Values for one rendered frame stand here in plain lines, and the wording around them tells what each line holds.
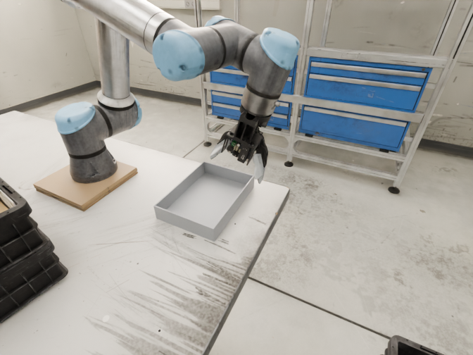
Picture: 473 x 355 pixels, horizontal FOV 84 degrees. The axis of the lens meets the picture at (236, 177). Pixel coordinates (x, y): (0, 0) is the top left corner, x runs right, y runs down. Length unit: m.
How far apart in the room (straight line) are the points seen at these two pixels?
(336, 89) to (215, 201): 1.41
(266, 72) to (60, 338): 0.65
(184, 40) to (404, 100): 1.73
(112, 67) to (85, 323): 0.67
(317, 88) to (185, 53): 1.67
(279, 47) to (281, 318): 1.19
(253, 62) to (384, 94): 1.56
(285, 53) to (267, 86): 0.07
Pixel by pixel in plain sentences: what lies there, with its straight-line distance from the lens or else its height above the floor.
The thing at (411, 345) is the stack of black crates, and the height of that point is 0.59.
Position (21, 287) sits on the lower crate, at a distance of 0.73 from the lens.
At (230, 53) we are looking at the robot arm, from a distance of 0.54.
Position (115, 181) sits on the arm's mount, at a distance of 0.98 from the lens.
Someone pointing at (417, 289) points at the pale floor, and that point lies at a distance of 1.74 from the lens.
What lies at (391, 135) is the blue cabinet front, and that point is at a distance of 2.13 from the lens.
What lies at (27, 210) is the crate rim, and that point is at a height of 0.92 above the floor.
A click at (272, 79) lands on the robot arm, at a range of 0.54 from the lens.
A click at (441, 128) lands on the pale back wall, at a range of 3.07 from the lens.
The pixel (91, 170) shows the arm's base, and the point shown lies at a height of 0.76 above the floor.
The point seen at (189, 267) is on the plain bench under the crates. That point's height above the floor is 0.70.
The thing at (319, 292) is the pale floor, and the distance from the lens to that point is 1.52.
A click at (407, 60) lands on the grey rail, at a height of 0.91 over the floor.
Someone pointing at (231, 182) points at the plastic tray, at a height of 0.70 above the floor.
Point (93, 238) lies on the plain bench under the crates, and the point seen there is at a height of 0.70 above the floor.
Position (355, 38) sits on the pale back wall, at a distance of 2.83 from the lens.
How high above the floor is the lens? 1.26
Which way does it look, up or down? 36 degrees down
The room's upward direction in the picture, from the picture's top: straight up
